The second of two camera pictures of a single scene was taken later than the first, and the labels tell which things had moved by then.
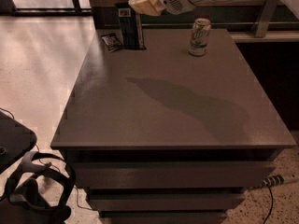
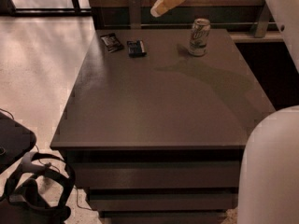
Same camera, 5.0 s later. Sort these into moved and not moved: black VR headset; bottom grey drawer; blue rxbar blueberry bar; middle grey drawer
Moved: blue rxbar blueberry bar
Not moved: black VR headset; bottom grey drawer; middle grey drawer
